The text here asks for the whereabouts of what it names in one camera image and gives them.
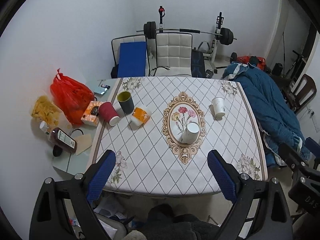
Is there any beige paper napkin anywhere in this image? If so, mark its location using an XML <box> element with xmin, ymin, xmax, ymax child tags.
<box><xmin>74</xmin><ymin>134</ymin><xmax>92</xmax><ymax>155</ymax></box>

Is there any floral patterned tablecloth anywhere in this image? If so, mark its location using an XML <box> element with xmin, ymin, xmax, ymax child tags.
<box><xmin>91</xmin><ymin>76</ymin><xmax>267</xmax><ymax>196</ymax></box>

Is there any red ripple paper cup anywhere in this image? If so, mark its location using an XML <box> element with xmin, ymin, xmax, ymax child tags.
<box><xmin>98</xmin><ymin>102</ymin><xmax>120</xmax><ymax>126</ymax></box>

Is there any red plastic bag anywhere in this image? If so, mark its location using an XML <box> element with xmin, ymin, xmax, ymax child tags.
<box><xmin>50</xmin><ymin>69</ymin><xmax>94</xmax><ymax>126</ymax></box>

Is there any barbell with black plates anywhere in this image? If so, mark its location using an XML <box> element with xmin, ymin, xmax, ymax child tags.
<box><xmin>137</xmin><ymin>21</ymin><xmax>236</xmax><ymax>46</ymax></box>

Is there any white weight bench rack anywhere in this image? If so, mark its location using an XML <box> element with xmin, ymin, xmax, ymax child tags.
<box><xmin>197</xmin><ymin>12</ymin><xmax>224</xmax><ymax>74</ymax></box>

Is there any yellow snack bag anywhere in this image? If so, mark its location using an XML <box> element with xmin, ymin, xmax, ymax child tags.
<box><xmin>31</xmin><ymin>95</ymin><xmax>61</xmax><ymax>128</ymax></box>

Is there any small teal box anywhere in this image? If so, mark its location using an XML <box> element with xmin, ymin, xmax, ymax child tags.
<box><xmin>93</xmin><ymin>80</ymin><xmax>111</xmax><ymax>95</ymax></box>

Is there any dark green paper cup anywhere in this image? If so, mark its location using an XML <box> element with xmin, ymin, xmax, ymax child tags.
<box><xmin>117</xmin><ymin>91</ymin><xmax>135</xmax><ymax>115</ymax></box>

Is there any blue knitted blanket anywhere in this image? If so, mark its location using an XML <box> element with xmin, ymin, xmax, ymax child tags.
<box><xmin>222</xmin><ymin>62</ymin><xmax>311</xmax><ymax>167</ymax></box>

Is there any blue cushion board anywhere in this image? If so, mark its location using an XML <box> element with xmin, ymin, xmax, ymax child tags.
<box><xmin>118</xmin><ymin>41</ymin><xmax>147</xmax><ymax>77</ymax></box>

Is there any dark wooden chair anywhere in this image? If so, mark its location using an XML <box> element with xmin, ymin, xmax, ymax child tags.
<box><xmin>288</xmin><ymin>74</ymin><xmax>317</xmax><ymax>114</ymax></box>

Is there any orange labelled white plastic cup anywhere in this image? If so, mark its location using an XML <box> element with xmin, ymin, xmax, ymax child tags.
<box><xmin>131</xmin><ymin>105</ymin><xmax>151</xmax><ymax>126</ymax></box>

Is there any dark brown sauce bottle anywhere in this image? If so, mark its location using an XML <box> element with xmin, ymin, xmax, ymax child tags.
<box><xmin>48</xmin><ymin>127</ymin><xmax>77</xmax><ymax>153</ymax></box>

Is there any red duffel bag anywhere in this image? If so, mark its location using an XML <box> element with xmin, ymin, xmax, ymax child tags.
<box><xmin>236</xmin><ymin>56</ymin><xmax>267</xmax><ymax>71</ymax></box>

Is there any white paper cup with drawing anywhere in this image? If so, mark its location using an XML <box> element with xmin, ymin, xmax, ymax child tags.
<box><xmin>181</xmin><ymin>122</ymin><xmax>200</xmax><ymax>144</ymax></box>

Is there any orange tissue pack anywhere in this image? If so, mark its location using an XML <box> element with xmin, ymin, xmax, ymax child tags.
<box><xmin>81</xmin><ymin>101</ymin><xmax>103</xmax><ymax>127</ymax></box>

